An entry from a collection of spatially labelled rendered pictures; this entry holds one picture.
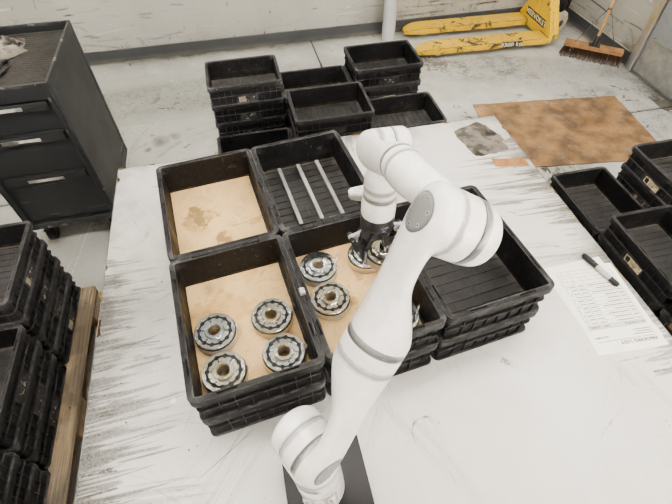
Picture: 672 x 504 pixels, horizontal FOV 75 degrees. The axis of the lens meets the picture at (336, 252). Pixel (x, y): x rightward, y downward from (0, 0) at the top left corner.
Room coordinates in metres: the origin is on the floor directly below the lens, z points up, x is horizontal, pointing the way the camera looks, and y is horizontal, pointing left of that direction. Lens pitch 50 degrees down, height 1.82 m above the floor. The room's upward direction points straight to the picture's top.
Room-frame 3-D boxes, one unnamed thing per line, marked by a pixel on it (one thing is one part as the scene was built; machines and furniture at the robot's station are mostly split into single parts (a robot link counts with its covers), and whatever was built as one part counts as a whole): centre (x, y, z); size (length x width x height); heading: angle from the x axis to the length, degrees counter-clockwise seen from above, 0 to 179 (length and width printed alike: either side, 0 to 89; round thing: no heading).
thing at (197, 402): (0.57, 0.23, 0.92); 0.40 x 0.30 x 0.02; 19
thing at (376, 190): (0.68, -0.10, 1.27); 0.09 x 0.07 x 0.15; 102
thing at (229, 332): (0.55, 0.30, 0.86); 0.10 x 0.10 x 0.01
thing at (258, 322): (0.59, 0.16, 0.86); 0.10 x 0.10 x 0.01
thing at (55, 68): (1.89, 1.44, 0.45); 0.60 x 0.45 x 0.90; 13
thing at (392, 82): (2.49, -0.27, 0.37); 0.40 x 0.30 x 0.45; 103
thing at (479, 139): (1.54, -0.61, 0.71); 0.22 x 0.19 x 0.01; 13
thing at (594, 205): (1.53, -1.26, 0.26); 0.40 x 0.30 x 0.23; 13
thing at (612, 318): (0.73, -0.80, 0.70); 0.33 x 0.23 x 0.01; 13
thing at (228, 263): (0.57, 0.23, 0.87); 0.40 x 0.30 x 0.11; 19
